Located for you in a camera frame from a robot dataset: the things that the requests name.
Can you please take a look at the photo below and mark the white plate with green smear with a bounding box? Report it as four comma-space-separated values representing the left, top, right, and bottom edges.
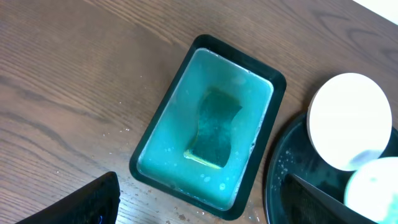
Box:
307, 73, 392, 171

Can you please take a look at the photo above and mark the round black tray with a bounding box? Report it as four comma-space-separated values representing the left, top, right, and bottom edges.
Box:
265, 112, 397, 223

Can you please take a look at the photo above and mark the black rectangular water tray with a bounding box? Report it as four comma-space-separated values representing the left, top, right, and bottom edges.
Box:
129, 34, 287, 220

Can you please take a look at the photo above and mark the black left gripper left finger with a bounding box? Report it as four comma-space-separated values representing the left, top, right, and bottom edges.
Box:
17, 171, 120, 224

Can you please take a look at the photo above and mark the green yellow sponge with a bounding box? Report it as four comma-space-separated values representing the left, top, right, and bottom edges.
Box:
184, 88, 242, 169

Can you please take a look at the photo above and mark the turquoise plate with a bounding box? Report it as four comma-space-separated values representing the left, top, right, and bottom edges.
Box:
344, 157, 397, 224

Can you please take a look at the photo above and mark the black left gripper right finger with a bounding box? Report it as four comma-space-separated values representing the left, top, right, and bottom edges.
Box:
281, 174, 376, 224

